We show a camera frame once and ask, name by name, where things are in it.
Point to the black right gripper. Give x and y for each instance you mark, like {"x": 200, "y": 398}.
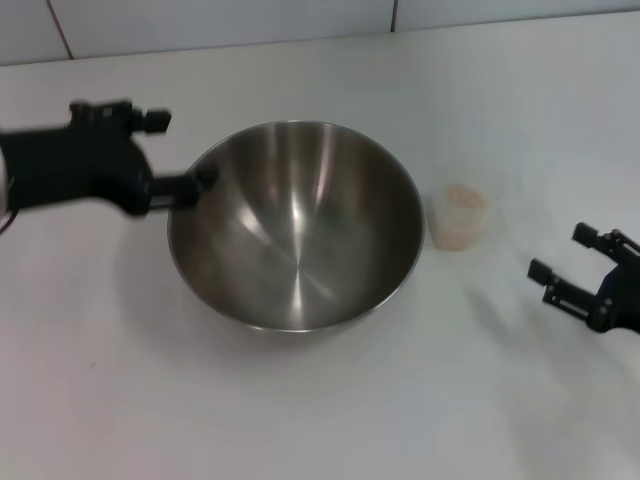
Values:
{"x": 620, "y": 300}

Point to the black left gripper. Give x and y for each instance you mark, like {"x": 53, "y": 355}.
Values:
{"x": 75, "y": 170}

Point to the small transparent plastic cup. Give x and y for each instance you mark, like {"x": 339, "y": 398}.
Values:
{"x": 450, "y": 236}

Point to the white rice grains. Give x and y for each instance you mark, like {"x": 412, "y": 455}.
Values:
{"x": 462, "y": 197}

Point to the large stainless steel bowl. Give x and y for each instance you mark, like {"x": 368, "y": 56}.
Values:
{"x": 300, "y": 225}

